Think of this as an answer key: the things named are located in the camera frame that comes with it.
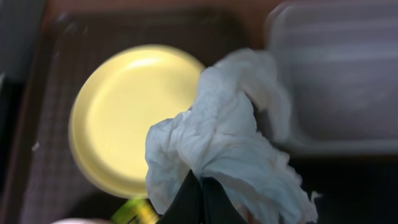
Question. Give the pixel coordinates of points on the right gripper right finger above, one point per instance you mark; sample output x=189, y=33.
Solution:
x=217, y=207

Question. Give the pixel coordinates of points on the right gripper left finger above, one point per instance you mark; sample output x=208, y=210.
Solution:
x=186, y=207

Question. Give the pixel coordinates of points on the green yellow snack wrapper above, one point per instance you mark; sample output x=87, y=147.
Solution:
x=135, y=211

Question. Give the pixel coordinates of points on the white tissue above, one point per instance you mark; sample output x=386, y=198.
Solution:
x=218, y=137

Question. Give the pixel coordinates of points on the yellow plate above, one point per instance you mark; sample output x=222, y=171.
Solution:
x=116, y=106

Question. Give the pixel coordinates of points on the dark brown serving tray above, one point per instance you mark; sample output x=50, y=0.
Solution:
x=43, y=183

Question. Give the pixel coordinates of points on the black plastic bin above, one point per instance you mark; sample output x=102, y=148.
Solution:
x=353, y=189

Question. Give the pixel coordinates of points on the clear plastic bin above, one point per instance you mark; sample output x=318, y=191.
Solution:
x=338, y=61

